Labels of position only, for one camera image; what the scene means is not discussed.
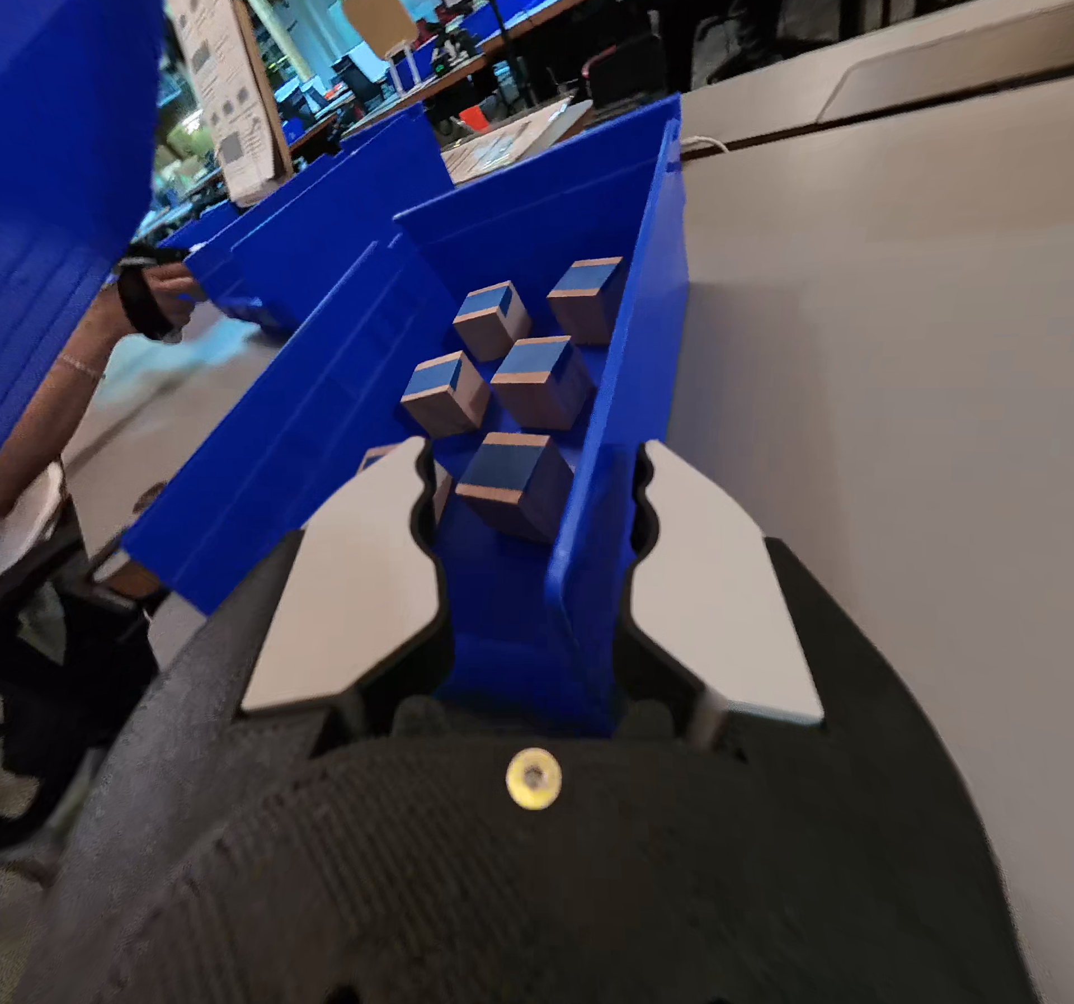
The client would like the blue bin with tag label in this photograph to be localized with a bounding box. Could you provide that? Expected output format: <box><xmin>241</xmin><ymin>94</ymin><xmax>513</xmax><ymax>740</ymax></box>
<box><xmin>180</xmin><ymin>106</ymin><xmax>454</xmax><ymax>334</ymax></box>

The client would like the printed paper sheet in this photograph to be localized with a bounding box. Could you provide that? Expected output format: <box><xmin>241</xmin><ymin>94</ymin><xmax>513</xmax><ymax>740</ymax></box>
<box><xmin>440</xmin><ymin>98</ymin><xmax>592</xmax><ymax>187</ymax></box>

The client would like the brown rounded board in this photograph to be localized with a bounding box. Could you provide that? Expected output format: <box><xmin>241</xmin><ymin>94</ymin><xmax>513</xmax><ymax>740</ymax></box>
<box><xmin>340</xmin><ymin>0</ymin><xmax>421</xmax><ymax>57</ymax></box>

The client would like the dark desk cable cover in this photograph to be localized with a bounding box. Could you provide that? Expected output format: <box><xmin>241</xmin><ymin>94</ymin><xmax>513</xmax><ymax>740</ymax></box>
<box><xmin>818</xmin><ymin>10</ymin><xmax>1074</xmax><ymax>126</ymax></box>

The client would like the wood-edged background desk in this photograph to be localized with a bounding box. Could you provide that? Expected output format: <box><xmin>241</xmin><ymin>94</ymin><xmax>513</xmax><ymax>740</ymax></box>
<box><xmin>403</xmin><ymin>0</ymin><xmax>714</xmax><ymax>103</ymax></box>

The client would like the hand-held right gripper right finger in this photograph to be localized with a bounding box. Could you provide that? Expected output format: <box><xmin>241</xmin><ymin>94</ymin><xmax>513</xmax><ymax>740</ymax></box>
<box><xmin>613</xmin><ymin>440</ymin><xmax>825</xmax><ymax>749</ymax></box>

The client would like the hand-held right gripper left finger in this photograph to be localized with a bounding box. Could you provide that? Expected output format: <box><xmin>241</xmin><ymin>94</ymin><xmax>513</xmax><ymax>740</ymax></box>
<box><xmin>242</xmin><ymin>436</ymin><xmax>456</xmax><ymax>738</ymax></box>

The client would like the group of wooden cubes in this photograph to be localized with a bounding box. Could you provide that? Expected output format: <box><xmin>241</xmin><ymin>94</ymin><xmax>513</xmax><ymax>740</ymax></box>
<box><xmin>356</xmin><ymin>256</ymin><xmax>626</xmax><ymax>545</ymax></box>

